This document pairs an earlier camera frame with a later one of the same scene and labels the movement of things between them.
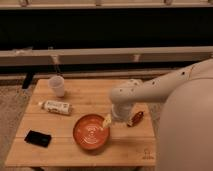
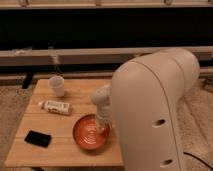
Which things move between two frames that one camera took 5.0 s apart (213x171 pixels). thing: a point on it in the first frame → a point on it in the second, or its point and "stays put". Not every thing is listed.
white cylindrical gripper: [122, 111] → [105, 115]
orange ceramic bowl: [90, 133] stays put
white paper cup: [57, 83] stays put
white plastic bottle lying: [57, 107] stays put
